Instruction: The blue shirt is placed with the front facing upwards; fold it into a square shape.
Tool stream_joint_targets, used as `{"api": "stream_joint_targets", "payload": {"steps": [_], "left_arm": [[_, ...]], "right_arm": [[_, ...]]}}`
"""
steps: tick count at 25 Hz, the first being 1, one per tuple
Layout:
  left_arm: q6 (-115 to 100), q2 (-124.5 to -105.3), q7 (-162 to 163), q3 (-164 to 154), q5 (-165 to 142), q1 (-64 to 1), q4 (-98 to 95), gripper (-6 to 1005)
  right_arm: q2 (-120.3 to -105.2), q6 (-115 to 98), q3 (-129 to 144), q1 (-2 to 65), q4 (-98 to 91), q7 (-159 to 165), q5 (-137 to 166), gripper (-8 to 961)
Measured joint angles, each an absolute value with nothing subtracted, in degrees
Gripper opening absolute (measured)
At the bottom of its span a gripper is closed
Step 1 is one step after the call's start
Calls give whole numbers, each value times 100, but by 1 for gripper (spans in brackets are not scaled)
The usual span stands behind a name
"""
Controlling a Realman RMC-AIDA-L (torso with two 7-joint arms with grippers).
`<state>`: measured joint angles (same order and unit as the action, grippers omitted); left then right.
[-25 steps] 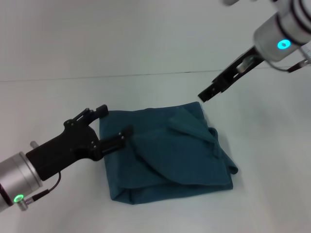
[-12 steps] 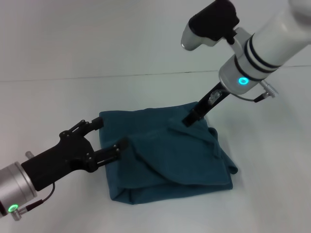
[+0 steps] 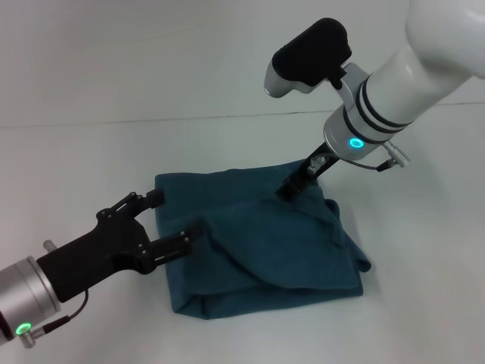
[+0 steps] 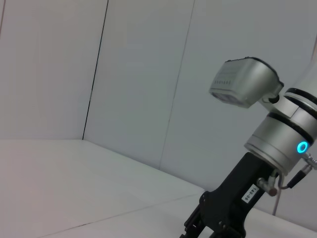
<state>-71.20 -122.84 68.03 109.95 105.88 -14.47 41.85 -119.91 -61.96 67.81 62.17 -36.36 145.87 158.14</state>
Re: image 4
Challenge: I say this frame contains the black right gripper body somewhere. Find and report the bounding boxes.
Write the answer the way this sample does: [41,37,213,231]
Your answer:
[188,151,279,235]

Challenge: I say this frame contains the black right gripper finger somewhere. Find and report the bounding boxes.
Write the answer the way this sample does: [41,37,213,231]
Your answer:
[179,205,208,238]
[209,222,246,238]

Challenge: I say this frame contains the right arm silver cable plug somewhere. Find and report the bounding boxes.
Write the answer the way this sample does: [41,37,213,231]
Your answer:
[256,172,279,196]

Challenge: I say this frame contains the right arm cable with plug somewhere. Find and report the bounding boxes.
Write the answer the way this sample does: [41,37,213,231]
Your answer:
[272,153,317,217]

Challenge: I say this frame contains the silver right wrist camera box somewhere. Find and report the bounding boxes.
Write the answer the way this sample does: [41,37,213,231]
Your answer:
[209,57,285,110]

